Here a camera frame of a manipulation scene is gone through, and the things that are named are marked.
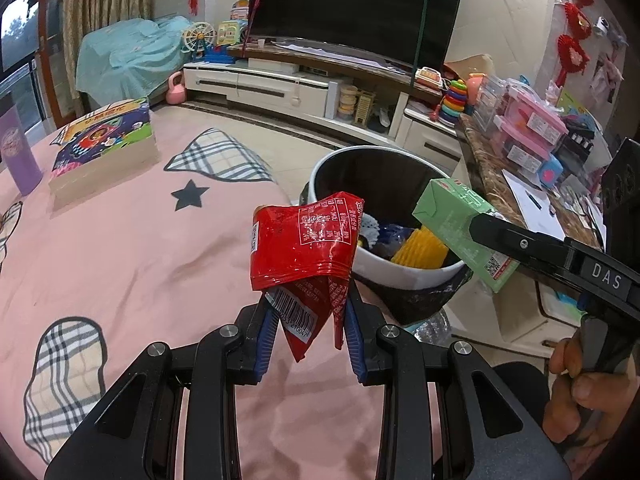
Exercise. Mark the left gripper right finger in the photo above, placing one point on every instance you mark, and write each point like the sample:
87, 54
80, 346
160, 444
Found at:
371, 341

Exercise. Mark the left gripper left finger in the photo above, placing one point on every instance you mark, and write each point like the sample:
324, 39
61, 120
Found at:
258, 325

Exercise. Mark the red snack wrapper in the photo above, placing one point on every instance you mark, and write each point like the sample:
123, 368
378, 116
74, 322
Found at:
301, 259

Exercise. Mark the orange foam fruit net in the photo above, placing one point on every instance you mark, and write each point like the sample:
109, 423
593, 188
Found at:
423, 250

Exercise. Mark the green drink carton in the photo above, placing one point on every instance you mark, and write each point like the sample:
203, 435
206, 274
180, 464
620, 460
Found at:
447, 207

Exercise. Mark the blue foil bag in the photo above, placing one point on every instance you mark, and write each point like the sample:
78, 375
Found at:
391, 237

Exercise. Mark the white foam fruit net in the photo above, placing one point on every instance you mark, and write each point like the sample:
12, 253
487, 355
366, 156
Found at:
369, 231

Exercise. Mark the silver trash bag liner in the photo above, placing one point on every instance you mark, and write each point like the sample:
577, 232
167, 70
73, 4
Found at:
435, 330

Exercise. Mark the white round trash bin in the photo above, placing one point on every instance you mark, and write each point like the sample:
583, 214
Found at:
390, 182

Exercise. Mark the person's right hand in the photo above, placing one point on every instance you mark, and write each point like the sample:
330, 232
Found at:
609, 394

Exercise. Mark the pink bed blanket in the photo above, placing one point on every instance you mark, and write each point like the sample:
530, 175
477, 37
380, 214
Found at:
165, 256

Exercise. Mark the colourful children's book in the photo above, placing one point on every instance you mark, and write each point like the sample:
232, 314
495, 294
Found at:
101, 149

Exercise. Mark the pink kettlebell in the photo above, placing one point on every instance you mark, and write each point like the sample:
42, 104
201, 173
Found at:
176, 91

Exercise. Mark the white tv cabinet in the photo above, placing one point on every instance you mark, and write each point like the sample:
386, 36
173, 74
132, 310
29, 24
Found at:
347, 99

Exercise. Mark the purple thermos bottle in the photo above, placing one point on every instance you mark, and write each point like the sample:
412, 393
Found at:
15, 149

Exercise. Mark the toy ferris wheel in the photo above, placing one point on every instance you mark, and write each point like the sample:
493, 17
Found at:
198, 39

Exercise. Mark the teal covered armchair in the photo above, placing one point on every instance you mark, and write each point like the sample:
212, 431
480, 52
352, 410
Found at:
130, 59

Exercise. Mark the black television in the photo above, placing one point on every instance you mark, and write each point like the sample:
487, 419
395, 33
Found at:
413, 32

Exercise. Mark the rainbow stacking ring toy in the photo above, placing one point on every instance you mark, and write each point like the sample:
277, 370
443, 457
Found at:
452, 105

